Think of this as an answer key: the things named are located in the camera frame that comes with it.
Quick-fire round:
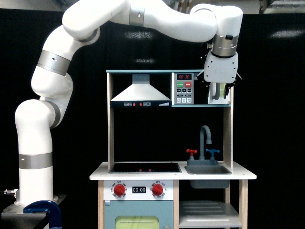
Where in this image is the grey toy sink basin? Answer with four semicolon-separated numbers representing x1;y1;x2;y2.
185;166;232;189

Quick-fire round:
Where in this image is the black toy stovetop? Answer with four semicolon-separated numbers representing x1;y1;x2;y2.
109;162;181;173

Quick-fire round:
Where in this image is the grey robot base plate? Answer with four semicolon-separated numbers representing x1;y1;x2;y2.
0;195;66;229

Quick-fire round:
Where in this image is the left red oven knob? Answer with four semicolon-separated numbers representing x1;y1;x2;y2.
113;184;125;197

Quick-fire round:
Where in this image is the right red oven knob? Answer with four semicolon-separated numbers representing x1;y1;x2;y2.
152;184;163;196

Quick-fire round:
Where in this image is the blue clamp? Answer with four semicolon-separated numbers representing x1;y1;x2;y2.
23;200;62;229

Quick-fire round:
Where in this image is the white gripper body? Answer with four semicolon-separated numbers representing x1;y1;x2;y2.
203;51;238;83

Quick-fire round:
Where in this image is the silver range hood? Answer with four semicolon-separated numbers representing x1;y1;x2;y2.
110;74;172;108

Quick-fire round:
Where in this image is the teal lower oven door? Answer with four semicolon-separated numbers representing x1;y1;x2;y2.
104;200;173;229

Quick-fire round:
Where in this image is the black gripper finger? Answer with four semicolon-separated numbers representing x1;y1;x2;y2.
196;69;210;88
224;73;241;99

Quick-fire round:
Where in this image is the grey microwave control panel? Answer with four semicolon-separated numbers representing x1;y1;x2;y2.
172;72;194;105

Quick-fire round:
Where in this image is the grey slatted shelf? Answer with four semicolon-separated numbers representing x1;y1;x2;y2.
179;200;242;229

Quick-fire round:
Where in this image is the red oven knob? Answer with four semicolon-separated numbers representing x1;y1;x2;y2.
113;184;125;197
152;184;163;196

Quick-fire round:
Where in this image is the white toy microwave door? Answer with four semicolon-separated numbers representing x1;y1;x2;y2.
208;83;231;104

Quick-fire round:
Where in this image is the blue tap handle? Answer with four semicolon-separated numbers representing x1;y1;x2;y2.
205;149;220;160

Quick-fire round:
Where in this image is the wooden toy kitchen frame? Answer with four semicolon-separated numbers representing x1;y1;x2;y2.
90;70;256;229

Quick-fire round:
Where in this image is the metal cable connector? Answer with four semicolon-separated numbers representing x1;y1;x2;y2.
3;189;18;196

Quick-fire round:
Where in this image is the black oven timer display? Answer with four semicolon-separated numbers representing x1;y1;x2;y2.
132;186;146;194

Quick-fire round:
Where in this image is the grey toy faucet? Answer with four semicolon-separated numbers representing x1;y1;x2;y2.
187;125;218;166

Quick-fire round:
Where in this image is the red tap handle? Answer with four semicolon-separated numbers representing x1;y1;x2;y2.
186;148;198;161

